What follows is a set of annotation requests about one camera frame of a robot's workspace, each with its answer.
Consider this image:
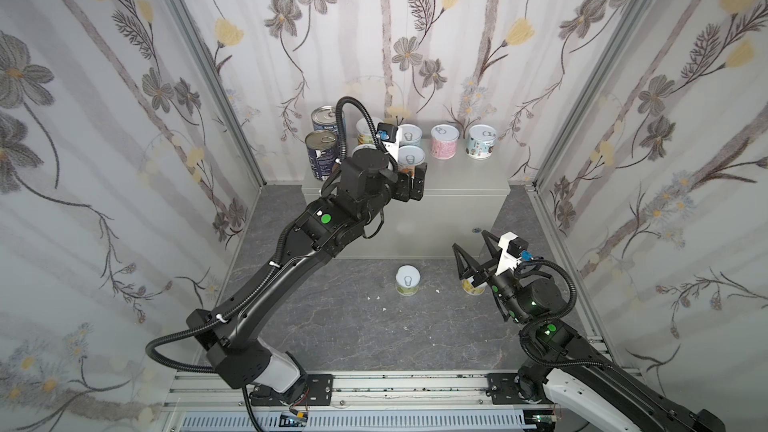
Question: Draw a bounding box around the white lid light-blue can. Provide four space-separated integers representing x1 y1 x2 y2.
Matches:
398 124 423 147

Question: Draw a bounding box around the blue labelled tall can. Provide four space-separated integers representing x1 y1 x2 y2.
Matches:
310 105 338 134

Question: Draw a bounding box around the white lid pink-red can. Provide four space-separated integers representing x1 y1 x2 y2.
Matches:
431 124 460 160

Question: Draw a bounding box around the grey metal cabinet box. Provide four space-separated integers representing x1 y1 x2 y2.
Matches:
339 139 509 259

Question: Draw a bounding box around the white slotted cable duct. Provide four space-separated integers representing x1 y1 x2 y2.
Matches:
179 410 538 432

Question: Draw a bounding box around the white lid yellow can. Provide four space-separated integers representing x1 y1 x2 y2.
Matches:
462 279 486 296

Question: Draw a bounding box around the white lid green can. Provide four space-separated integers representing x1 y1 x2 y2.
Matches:
395 265 421 297

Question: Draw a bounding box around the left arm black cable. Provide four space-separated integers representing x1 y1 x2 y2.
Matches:
143 95 385 432

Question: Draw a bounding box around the dark labelled tall can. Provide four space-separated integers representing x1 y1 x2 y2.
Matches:
305 130 338 181

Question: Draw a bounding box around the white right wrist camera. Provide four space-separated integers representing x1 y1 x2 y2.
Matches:
495 232 533 275

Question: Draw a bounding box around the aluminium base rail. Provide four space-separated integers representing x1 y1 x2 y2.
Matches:
158 369 655 432

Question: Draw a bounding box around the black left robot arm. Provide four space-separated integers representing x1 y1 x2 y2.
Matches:
187 149 428 392

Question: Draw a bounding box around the white lid pink can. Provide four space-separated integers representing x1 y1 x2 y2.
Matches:
352 143 377 155

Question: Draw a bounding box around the white lid yellow-orange can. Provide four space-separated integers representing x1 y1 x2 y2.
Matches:
356 117 381 145

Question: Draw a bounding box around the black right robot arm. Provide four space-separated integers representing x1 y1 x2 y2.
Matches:
452 230 725 431

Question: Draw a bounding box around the white lid orange can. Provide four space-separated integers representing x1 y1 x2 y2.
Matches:
397 145 426 177

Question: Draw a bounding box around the white lid teal can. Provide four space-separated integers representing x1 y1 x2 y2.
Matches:
465 124 497 160

